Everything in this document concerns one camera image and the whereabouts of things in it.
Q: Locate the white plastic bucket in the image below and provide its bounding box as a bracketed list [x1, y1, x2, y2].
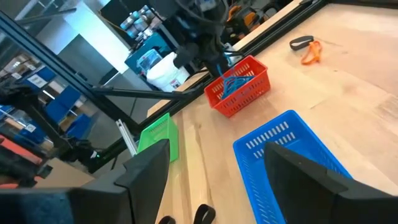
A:
[146, 51, 190, 93]

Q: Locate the black orange floor machine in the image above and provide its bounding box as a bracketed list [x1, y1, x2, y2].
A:
[228, 4, 261, 30]

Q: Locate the red plastic basket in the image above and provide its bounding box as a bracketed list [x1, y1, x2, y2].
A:
[204, 55, 271, 118]

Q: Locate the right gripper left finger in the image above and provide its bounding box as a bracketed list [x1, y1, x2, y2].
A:
[0, 139, 171, 224]

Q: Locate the teal box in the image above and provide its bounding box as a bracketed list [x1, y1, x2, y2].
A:
[124, 30, 174, 74]

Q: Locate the green plastic basket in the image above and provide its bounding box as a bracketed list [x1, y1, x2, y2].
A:
[136, 112, 180, 163]

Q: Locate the black machine with green light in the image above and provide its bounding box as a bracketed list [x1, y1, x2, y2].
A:
[57, 136, 105, 175]

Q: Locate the blue plastic basket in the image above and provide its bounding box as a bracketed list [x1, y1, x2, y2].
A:
[233, 110, 354, 224]

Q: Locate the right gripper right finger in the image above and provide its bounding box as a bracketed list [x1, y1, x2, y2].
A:
[264, 141, 398, 224]

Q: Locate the blue storage bin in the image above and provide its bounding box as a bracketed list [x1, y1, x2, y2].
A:
[45, 85, 81, 124]
[67, 113, 93, 141]

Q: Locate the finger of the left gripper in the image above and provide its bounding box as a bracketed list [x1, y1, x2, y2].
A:
[221, 57, 234, 75]
[211, 60, 222, 77]

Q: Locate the orange rubber band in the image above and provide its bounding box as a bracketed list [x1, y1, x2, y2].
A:
[300, 40, 323, 66]

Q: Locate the red and black equipment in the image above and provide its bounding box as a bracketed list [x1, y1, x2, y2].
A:
[0, 133, 53, 189]

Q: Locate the silver aluminium bar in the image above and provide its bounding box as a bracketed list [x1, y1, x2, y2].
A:
[115, 119, 138, 156]

